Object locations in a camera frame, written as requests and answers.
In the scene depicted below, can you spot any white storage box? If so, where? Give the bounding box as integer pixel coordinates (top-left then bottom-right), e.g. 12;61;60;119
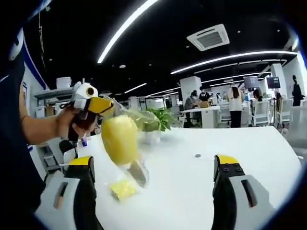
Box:
35;105;47;118
56;76;72;90

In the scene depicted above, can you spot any straight ceiling light strip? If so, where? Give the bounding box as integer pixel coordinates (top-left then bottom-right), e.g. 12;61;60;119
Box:
96;0;159;64

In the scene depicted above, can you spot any large clear plastic bag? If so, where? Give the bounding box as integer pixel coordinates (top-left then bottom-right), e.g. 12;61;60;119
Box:
100;95;166;189

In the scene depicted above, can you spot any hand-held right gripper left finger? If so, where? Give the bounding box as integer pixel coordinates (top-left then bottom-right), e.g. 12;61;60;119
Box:
35;155;104;230

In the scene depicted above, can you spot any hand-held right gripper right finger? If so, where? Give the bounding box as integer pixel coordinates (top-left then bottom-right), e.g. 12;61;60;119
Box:
212;154;277;230

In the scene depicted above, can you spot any person in dark shirt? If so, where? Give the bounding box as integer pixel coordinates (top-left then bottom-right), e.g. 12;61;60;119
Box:
0;55;46;216

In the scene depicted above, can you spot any green plant in white pot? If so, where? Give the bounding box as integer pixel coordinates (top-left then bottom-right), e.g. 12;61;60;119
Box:
140;107;174;145

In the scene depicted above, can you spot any curved ceiling light strip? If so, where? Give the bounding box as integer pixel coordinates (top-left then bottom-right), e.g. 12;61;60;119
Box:
170;50;298;75

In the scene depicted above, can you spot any metal storage shelf rack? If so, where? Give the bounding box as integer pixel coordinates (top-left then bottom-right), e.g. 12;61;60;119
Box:
34;87;75;118

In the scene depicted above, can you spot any white work desk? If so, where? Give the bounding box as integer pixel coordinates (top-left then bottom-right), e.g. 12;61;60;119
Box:
179;106;221;129

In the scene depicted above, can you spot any yellow round silicone block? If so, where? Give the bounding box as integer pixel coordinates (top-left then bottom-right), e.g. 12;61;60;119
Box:
100;114;139;166

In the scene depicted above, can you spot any small clear plastic bag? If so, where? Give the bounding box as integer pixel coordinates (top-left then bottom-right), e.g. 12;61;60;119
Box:
103;176;144;205

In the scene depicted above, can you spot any person's left hand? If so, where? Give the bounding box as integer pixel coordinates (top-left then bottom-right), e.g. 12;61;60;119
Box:
56;106;97;141

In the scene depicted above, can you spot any ceiling air conditioner unit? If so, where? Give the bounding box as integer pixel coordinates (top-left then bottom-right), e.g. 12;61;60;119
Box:
186;23;230;52

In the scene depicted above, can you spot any hanging dark display screen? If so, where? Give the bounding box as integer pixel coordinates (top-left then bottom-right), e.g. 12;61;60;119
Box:
265;76;282;90
243;76;260;89

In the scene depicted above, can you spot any white mesh chair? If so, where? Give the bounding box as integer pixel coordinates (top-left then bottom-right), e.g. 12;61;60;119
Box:
251;100;271;127

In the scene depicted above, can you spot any yellow rectangular silicone block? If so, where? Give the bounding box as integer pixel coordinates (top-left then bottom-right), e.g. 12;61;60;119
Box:
109;178;138;201

